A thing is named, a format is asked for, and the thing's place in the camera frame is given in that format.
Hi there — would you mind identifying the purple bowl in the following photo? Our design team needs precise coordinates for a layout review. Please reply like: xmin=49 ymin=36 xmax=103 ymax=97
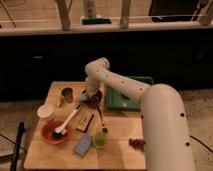
xmin=87 ymin=91 xmax=102 ymax=108

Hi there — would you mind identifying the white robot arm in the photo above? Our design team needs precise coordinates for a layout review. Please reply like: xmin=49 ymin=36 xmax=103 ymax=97
xmin=85 ymin=58 xmax=196 ymax=171

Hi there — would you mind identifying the orange bowl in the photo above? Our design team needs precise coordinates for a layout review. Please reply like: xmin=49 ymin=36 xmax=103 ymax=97
xmin=40 ymin=120 xmax=72 ymax=145

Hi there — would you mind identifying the metal cup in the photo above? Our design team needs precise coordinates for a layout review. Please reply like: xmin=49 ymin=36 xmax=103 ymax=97
xmin=61 ymin=87 xmax=73 ymax=103

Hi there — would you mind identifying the green plastic tray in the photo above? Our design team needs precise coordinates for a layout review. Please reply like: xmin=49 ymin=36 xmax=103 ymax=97
xmin=105 ymin=76 xmax=154 ymax=112

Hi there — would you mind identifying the wooden block with black strip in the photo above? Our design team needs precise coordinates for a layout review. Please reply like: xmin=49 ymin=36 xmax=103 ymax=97
xmin=76 ymin=113 xmax=94 ymax=132

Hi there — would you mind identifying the green cup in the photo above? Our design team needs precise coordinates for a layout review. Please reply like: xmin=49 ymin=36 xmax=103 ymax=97
xmin=92 ymin=132 xmax=107 ymax=149

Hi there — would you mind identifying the white dish brush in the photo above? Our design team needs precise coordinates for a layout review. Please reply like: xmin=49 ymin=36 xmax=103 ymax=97
xmin=53 ymin=105 xmax=81 ymax=138

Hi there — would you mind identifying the white round container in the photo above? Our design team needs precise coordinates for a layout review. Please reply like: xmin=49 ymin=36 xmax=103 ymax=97
xmin=37 ymin=104 xmax=54 ymax=121

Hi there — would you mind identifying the blue sponge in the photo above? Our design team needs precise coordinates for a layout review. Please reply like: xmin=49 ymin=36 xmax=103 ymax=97
xmin=74 ymin=133 xmax=92 ymax=157

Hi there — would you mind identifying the green base stand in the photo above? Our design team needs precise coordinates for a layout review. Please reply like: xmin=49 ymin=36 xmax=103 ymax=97
xmin=82 ymin=18 xmax=112 ymax=25

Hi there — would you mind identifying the black pole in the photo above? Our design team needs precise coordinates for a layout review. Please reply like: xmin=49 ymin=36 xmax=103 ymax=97
xmin=10 ymin=122 xmax=25 ymax=171

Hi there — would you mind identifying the black monitor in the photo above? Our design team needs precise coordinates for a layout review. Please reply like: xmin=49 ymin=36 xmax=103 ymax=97
xmin=149 ymin=0 xmax=199 ymax=22

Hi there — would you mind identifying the dark handled fork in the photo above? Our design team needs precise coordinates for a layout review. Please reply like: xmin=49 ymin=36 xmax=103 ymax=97
xmin=97 ymin=107 xmax=108 ymax=133

